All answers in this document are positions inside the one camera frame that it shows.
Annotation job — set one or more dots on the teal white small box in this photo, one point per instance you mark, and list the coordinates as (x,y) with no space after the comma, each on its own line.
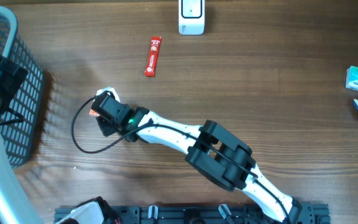
(352,78)

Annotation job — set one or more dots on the red coffee stick sachet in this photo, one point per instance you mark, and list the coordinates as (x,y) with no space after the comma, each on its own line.
(153,56)

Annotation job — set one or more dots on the grey plastic shopping basket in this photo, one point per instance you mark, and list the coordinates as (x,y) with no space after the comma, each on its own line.
(18,137)

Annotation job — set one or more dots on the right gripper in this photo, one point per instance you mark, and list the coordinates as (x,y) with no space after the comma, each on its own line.
(107,127)

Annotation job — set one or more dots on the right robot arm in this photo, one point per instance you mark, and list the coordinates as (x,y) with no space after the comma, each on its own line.
(211,149)

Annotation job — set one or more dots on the white barcode scanner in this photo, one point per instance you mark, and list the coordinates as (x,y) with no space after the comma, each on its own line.
(191,17)

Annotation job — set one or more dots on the orange juice carton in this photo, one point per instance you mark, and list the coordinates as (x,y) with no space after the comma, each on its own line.
(93,113)

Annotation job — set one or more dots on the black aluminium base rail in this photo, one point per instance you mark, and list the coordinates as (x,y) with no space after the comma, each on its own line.
(246,214)

